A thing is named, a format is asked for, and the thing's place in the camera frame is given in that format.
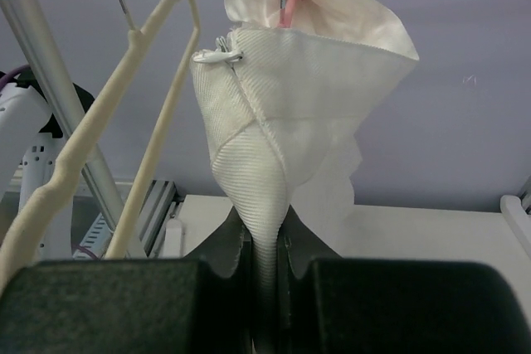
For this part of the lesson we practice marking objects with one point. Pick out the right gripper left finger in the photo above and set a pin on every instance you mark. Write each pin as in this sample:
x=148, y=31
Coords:
x=199, y=303

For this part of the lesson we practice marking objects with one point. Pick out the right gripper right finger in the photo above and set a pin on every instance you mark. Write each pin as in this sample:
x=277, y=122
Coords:
x=330, y=304

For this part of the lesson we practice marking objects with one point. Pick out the white pleated skirt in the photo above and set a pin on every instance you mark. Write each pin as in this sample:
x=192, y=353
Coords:
x=277, y=103

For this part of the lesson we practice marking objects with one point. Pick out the cream velvet hanger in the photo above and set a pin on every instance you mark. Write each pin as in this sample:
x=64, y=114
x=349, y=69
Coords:
x=25, y=233

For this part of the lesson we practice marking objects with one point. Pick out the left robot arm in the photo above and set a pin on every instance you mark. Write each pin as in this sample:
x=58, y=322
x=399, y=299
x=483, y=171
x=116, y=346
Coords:
x=29, y=142

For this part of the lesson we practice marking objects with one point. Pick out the grey clothes rack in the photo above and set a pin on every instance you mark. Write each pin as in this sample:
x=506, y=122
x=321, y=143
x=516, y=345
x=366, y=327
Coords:
x=33, y=34

